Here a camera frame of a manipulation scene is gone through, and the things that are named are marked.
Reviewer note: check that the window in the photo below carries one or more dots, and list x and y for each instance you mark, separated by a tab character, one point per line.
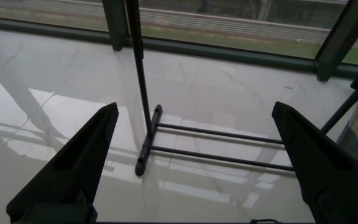
216	51

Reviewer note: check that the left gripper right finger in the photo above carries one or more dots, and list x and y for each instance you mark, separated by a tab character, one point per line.
328	174

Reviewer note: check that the black clothes rack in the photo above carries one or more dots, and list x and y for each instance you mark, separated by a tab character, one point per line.
148	146

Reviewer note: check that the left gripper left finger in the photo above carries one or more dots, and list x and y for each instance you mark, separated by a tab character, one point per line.
73	174

